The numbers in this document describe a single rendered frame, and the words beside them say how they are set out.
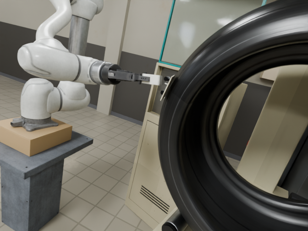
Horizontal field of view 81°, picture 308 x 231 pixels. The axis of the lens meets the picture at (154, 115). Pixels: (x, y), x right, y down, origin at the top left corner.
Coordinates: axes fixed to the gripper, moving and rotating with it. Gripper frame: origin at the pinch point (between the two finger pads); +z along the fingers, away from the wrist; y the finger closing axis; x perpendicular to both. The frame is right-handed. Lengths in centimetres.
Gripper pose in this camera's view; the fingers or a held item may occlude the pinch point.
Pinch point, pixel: (151, 79)
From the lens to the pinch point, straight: 57.4
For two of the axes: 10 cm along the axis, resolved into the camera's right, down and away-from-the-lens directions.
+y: 5.9, -1.0, 8.0
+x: -1.2, 9.7, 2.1
